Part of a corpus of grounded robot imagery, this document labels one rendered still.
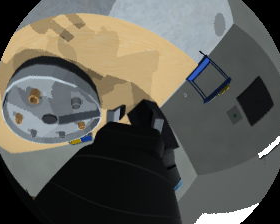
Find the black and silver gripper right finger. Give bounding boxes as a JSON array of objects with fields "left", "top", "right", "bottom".
[{"left": 149, "top": 109, "right": 164, "bottom": 133}]

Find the dark grey two-compartment bin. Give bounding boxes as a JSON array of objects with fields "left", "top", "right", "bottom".
[{"left": 68, "top": 132, "right": 93, "bottom": 146}]

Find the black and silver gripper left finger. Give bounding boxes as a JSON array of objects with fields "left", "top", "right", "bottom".
[{"left": 106, "top": 104, "right": 126, "bottom": 123}]

